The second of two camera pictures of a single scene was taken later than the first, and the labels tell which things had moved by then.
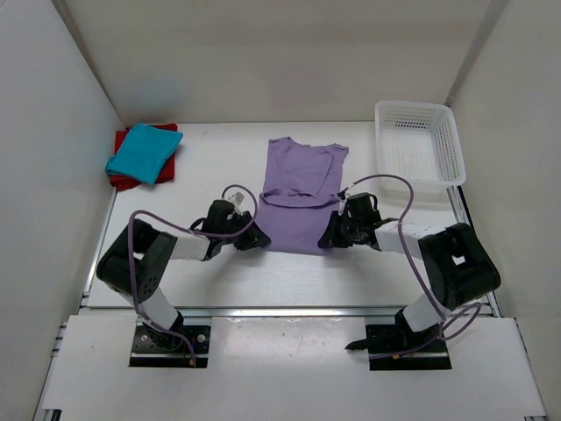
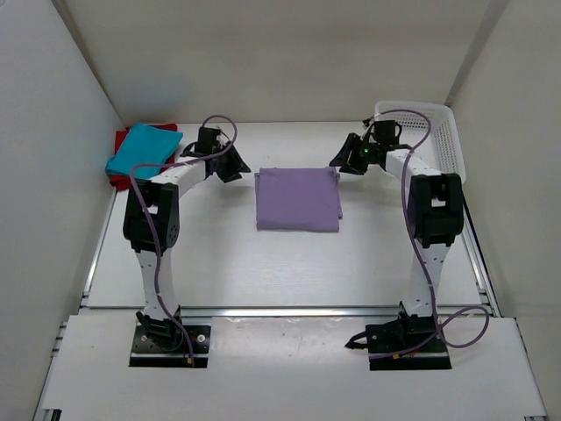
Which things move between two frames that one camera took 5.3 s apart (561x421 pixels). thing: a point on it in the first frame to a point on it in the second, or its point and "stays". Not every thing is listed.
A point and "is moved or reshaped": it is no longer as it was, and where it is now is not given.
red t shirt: x=167 y=173 stays
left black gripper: x=255 y=238 to x=237 y=165
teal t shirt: x=144 y=153 stays
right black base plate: x=391 y=338 stays
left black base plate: x=153 y=348 stays
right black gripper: x=333 y=239 to x=348 y=160
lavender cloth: x=301 y=191 is moved or reshaped
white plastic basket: x=418 y=140 stays
